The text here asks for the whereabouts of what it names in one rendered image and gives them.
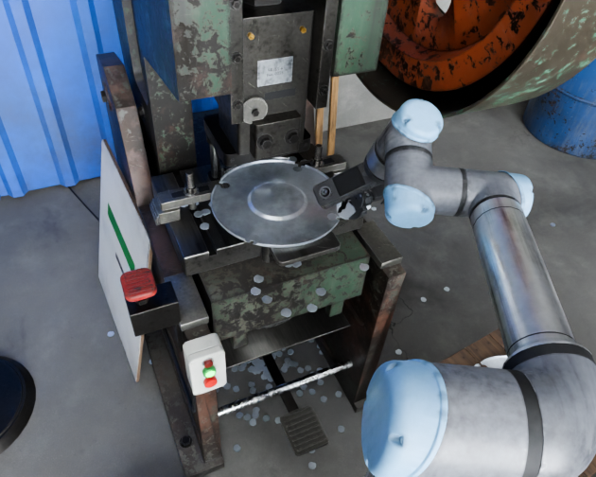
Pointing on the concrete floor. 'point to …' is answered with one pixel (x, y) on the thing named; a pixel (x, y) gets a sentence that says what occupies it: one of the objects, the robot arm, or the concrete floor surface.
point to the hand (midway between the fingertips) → (339, 213)
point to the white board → (120, 250)
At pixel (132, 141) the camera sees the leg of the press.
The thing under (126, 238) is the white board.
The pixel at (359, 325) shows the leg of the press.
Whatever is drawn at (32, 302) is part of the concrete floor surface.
